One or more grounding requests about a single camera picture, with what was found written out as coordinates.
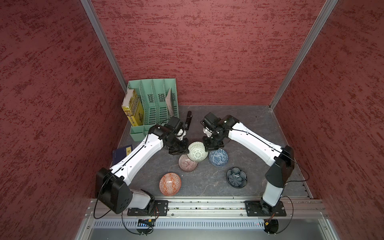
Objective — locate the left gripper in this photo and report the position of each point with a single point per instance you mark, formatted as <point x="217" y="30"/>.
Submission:
<point x="184" y="149"/>

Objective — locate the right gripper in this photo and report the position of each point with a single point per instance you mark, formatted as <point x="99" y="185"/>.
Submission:
<point x="208" y="146"/>

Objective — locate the pink striped bowl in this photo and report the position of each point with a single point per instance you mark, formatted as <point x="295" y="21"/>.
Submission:
<point x="186" y="164"/>

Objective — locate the white green pattern bowl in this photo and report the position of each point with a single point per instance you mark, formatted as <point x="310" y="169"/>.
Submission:
<point x="197" y="152"/>

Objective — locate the orange white pattern bowl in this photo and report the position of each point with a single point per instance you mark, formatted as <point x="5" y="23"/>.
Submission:
<point x="170" y="184"/>

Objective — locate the dark flower-shaped bowl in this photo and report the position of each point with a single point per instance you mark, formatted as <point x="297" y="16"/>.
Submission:
<point x="236" y="178"/>

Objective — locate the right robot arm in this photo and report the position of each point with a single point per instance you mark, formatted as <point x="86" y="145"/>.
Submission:
<point x="279" y="159"/>

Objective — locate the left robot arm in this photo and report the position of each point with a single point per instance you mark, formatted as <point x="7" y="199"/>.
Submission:
<point x="113" y="184"/>

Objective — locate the blue swirl pattern bowl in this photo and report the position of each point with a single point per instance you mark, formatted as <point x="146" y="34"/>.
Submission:
<point x="218" y="157"/>

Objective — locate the black stapler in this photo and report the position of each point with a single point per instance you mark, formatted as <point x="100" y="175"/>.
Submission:
<point x="188" y="120"/>

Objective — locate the green plastic desk organizer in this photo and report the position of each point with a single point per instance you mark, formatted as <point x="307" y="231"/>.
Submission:
<point x="153" y="95"/>

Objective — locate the dark blue book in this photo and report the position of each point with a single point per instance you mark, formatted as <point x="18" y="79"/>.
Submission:
<point x="121" y="153"/>

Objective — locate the yellow book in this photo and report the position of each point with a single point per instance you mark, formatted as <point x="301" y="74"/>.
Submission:
<point x="133" y="108"/>

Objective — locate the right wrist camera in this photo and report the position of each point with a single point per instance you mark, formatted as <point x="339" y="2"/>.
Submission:
<point x="210" y="122"/>

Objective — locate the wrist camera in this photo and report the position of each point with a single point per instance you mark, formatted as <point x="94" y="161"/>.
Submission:
<point x="210" y="122"/>
<point x="175" y="126"/>

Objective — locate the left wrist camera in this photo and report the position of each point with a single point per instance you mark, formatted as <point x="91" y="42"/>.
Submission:
<point x="175" y="126"/>

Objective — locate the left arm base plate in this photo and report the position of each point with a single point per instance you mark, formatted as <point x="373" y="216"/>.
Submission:
<point x="155" y="208"/>

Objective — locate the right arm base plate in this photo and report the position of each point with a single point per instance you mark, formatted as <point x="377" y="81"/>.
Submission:
<point x="255" y="208"/>

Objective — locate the aluminium mounting rail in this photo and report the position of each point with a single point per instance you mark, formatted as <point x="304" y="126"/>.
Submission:
<point x="235" y="208"/>

